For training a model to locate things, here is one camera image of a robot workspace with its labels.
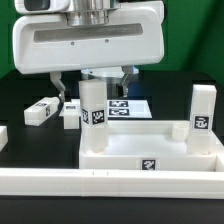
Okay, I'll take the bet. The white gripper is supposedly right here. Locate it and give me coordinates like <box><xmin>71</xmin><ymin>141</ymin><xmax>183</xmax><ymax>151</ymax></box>
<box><xmin>12</xmin><ymin>1</ymin><xmax>165</xmax><ymax>102</ymax></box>

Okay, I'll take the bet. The white desk top tray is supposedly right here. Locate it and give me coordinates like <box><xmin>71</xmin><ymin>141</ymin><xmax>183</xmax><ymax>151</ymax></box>
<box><xmin>79</xmin><ymin>120</ymin><xmax>224</xmax><ymax>172</ymax></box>

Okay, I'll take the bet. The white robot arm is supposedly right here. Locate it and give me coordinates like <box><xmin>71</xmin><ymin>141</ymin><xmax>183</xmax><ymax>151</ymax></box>
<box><xmin>12</xmin><ymin>0</ymin><xmax>165</xmax><ymax>97</ymax></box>

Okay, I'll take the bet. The white sheet with fiducial markers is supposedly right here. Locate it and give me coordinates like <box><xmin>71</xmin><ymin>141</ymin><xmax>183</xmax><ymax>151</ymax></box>
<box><xmin>58</xmin><ymin>98</ymin><xmax>153</xmax><ymax>119</ymax></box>

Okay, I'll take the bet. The white block at left edge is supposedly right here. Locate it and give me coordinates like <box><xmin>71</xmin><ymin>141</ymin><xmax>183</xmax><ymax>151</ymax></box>
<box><xmin>0</xmin><ymin>126</ymin><xmax>8</xmax><ymax>152</ymax></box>

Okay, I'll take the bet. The white front barrier rail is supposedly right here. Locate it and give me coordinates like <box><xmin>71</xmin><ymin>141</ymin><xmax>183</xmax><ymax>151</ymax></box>
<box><xmin>0</xmin><ymin>168</ymin><xmax>224</xmax><ymax>199</ymax></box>

